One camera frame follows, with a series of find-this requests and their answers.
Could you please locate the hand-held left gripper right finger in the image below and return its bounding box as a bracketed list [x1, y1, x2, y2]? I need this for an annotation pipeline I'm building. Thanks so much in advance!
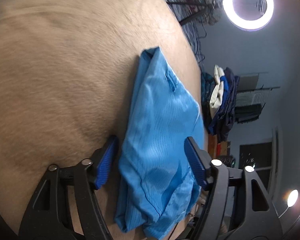
[184, 136, 283, 240]

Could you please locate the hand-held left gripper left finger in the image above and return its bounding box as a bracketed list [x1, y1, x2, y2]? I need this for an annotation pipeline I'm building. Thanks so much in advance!
[18, 135, 119, 240]

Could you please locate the light blue jacket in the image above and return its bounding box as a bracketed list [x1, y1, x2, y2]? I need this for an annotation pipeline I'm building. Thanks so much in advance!
[114, 46, 205, 239]

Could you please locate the black clothes rack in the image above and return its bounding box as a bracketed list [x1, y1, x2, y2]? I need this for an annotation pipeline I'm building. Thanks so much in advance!
[236, 86, 282, 125]

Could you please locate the orange box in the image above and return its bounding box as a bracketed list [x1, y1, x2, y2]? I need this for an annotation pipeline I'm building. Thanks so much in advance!
[207, 134, 229, 159]

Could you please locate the dark window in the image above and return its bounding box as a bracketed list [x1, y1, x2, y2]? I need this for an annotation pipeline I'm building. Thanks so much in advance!
[240, 142, 273, 171]

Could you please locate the dark hanging garment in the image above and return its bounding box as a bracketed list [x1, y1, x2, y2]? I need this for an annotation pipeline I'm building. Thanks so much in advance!
[235, 104, 263, 124]

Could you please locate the navy folded jacket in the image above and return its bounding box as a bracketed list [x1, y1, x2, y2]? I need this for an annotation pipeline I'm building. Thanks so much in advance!
[216, 67, 240, 142]

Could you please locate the white folded garment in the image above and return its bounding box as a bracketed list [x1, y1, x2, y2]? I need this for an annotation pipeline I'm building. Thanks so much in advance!
[209, 65, 225, 117]

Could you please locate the teal patterned garment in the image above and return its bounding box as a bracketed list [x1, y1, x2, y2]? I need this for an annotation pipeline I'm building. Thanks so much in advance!
[201, 72, 215, 118]

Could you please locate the blue folded garment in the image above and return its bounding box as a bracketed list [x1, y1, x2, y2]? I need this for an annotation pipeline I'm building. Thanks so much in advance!
[207, 76, 229, 134]

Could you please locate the white hanging towel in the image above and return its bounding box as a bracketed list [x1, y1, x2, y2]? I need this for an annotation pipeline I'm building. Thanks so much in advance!
[236, 90, 265, 107]

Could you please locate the beige leaning board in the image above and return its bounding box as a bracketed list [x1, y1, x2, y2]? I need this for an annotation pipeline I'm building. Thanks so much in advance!
[237, 73, 268, 92]

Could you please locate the bright lamp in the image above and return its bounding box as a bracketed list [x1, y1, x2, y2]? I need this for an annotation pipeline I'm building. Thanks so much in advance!
[287, 189, 299, 207]

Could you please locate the tan blanket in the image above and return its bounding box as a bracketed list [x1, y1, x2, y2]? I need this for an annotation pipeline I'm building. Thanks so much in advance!
[0, 0, 203, 240]

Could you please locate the blue patterned bedsheet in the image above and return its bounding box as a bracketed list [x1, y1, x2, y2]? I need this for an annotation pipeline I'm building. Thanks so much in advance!
[150, 0, 203, 63]

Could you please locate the black tripod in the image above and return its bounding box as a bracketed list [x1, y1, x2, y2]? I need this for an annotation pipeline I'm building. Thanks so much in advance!
[165, 0, 224, 27]

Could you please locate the black phone clamp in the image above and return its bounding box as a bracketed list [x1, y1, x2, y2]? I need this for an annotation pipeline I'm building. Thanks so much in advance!
[257, 0, 268, 14]

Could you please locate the black ring light cable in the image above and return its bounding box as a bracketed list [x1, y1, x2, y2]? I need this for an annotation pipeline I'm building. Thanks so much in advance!
[194, 25, 206, 63]

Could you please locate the white ring light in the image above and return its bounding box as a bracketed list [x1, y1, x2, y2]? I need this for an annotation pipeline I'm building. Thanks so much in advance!
[222, 0, 274, 30]

